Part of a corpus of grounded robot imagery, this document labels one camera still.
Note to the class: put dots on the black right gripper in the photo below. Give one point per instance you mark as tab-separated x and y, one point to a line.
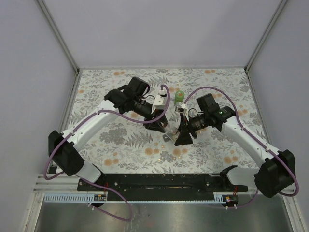
184	137

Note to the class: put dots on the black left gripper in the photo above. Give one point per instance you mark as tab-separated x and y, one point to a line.
156	125

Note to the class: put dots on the grey weekly pill organizer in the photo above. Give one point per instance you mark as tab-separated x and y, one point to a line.
166	138

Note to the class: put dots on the green bottle cap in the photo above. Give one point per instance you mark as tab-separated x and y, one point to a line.
179	95

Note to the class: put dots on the green pill bottle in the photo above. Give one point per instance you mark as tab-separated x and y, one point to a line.
177	101

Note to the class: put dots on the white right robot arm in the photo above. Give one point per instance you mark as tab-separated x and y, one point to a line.
275	169

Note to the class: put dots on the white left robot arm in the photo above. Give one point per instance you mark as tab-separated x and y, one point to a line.
128	102

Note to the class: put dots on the floral table mat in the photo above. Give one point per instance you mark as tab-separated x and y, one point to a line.
128	147

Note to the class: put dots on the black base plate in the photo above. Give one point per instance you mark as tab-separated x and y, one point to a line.
138	183

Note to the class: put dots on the aluminium frame rail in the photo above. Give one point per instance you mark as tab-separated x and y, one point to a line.
60	184

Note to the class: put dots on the white cable duct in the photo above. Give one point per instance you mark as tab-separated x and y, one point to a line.
135	198

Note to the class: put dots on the left aluminium corner post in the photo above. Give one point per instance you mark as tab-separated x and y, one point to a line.
57	34

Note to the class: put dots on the aluminium corner post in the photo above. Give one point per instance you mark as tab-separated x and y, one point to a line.
57	34
271	24

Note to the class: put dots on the right aluminium corner post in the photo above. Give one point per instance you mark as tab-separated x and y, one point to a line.
271	24

